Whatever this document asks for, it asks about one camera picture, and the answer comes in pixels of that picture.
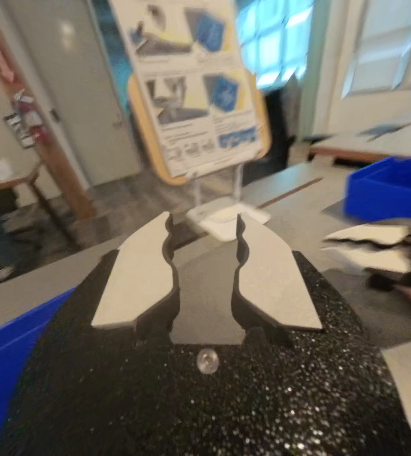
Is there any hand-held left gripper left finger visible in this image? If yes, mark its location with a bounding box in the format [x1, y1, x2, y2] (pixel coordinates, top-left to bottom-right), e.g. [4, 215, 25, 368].
[91, 211, 181, 337]

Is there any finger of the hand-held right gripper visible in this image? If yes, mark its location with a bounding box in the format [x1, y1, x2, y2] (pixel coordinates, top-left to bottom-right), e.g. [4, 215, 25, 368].
[323, 224, 411, 247]
[320, 245, 411, 274]

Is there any printed poster board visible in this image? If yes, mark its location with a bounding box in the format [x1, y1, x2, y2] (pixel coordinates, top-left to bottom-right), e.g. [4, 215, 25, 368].
[107, 0, 272, 186]

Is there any blue plastic bin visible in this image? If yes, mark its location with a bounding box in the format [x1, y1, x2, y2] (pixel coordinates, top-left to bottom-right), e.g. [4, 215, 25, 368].
[344, 156, 411, 223]
[0, 287, 76, 456]

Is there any grey door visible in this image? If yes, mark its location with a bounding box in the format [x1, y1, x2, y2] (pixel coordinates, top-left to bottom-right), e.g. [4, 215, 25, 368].
[6, 0, 143, 186]

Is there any window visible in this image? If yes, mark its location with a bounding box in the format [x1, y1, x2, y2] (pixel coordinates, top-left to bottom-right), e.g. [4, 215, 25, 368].
[340, 0, 411, 100]
[235, 0, 316, 91]

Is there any wooden pillar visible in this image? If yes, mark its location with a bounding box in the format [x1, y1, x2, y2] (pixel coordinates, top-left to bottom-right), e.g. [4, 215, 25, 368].
[0, 0, 96, 219]

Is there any small wooden side table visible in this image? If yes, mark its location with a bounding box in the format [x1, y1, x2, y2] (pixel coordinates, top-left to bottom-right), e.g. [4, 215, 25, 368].
[0, 162, 76, 246]

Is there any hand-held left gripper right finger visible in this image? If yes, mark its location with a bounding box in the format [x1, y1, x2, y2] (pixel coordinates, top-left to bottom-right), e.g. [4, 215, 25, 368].
[232, 214, 323, 339]

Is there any red fire extinguisher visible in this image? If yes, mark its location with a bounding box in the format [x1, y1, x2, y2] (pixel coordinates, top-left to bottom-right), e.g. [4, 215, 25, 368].
[11, 91, 51, 145]

